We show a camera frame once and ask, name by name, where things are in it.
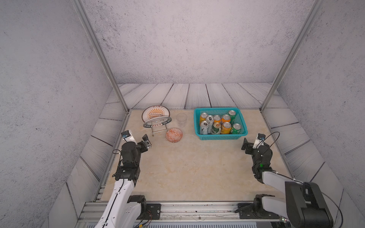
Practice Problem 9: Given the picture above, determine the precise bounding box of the left aluminium frame post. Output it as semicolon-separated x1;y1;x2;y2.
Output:
71;0;129;113

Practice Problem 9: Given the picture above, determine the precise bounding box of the clear plastic cup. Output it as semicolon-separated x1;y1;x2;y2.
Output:
176;113;187;128

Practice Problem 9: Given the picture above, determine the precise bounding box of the aluminium frame post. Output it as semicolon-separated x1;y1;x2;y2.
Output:
71;0;129;113
259;0;325;114

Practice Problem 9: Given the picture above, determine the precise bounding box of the green rimmed white plate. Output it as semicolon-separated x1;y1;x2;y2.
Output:
143;116;172;128

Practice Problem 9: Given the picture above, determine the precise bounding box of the metal wire plate stand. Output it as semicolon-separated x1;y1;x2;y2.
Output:
151;122;167;136

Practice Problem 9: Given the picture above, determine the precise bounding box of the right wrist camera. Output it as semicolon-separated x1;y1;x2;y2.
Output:
253;133;266;149

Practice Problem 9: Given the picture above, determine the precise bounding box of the orange Fanta can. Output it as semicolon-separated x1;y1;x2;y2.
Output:
213;115;221;123

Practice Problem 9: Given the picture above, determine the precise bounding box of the red patterned bowl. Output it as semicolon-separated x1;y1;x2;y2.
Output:
165;128;183;143

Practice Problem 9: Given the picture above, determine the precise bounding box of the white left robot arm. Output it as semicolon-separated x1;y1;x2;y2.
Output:
95;131;152;228

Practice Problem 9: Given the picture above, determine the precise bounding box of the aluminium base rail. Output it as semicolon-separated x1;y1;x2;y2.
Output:
75;201;293;228

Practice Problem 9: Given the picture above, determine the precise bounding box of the green soda can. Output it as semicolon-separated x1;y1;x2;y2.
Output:
231;123;242;135

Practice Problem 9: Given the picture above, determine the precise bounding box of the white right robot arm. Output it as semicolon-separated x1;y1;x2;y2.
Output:
235;134;334;228

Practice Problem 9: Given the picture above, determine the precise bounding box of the orange can silver top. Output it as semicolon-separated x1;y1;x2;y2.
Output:
221;114;231;123

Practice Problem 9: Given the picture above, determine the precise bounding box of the green can at back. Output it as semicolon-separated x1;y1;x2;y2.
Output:
228;110;237;122

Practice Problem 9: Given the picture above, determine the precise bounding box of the right aluminium frame post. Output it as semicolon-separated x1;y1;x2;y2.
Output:
259;0;325;114

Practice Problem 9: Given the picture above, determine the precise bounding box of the silver white drink can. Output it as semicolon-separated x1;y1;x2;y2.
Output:
200;120;210;135

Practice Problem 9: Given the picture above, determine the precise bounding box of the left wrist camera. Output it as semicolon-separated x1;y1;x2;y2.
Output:
121;130;137;143

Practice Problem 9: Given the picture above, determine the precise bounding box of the teal plastic basket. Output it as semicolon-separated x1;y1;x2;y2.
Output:
194;107;248;140

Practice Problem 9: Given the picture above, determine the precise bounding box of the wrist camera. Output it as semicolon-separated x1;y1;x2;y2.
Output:
121;130;137;143
253;133;266;149

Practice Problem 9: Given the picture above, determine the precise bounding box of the orange sunburst plate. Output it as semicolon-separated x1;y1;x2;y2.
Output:
142;105;170;122

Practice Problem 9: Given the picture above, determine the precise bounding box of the orange Schweppes can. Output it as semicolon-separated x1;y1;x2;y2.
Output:
221;122;232;135

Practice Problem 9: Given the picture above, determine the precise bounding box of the orange yellow can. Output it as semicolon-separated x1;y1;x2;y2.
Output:
200;112;208;123

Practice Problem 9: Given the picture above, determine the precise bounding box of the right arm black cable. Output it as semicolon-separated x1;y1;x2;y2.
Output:
255;131;281;149

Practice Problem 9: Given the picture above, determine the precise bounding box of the green white gold-top can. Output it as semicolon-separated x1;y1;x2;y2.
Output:
211;123;221;135

